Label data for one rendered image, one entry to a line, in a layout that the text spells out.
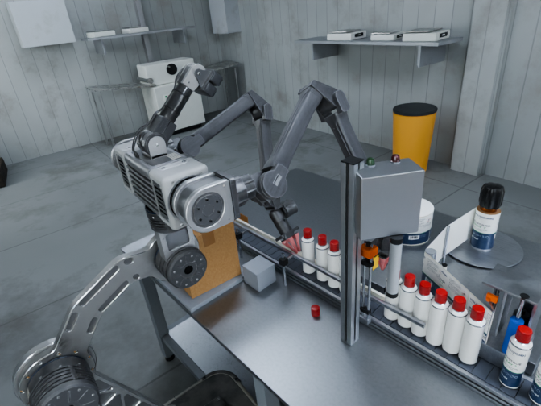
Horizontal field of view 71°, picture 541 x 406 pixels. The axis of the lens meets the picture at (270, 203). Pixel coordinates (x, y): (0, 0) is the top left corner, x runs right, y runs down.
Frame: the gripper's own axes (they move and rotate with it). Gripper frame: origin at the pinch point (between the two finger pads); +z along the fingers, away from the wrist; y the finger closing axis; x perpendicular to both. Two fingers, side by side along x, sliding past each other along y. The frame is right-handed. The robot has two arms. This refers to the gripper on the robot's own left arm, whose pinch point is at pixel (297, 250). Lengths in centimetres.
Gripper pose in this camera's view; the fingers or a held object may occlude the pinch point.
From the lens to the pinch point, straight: 162.5
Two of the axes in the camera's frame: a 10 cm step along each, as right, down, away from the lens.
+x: -4.5, 3.5, 8.2
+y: 7.4, -3.8, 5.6
